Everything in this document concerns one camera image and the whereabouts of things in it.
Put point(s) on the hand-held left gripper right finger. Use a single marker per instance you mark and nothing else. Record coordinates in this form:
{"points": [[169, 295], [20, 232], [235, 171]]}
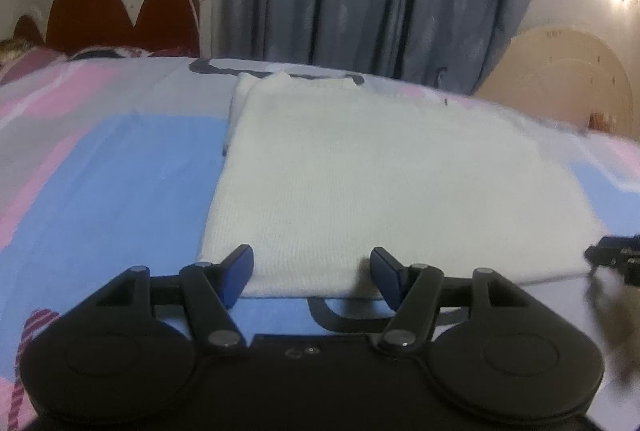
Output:
{"points": [[385, 273]]}

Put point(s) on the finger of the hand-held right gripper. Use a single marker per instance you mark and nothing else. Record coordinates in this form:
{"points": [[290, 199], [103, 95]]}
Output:
{"points": [[612, 253]]}

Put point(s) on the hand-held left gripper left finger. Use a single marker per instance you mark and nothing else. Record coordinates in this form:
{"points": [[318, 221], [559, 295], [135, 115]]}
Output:
{"points": [[239, 273]]}

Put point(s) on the white knit sweater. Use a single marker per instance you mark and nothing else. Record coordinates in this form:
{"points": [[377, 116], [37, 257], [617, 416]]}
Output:
{"points": [[380, 181]]}

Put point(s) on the orange floral cloth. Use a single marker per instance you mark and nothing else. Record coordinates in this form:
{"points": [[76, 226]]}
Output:
{"points": [[601, 121]]}

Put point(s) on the patterned pink grey bedsheet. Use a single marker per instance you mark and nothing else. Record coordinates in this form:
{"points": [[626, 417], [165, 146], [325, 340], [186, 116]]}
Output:
{"points": [[110, 171]]}

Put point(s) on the cream round headboard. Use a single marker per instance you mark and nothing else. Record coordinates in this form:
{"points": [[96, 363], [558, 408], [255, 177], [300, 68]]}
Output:
{"points": [[565, 76]]}

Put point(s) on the dark floral pillow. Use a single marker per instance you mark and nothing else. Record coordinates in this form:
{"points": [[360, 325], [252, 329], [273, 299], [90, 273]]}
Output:
{"points": [[110, 53]]}

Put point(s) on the red scalloped headboard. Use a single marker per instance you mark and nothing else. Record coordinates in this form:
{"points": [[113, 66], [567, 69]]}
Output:
{"points": [[100, 18]]}

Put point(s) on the striped pink pillow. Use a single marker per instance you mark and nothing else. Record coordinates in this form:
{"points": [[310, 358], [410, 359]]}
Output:
{"points": [[30, 63]]}

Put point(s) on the yellow red floral cushion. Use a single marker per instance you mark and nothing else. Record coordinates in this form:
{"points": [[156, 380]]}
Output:
{"points": [[12, 48]]}

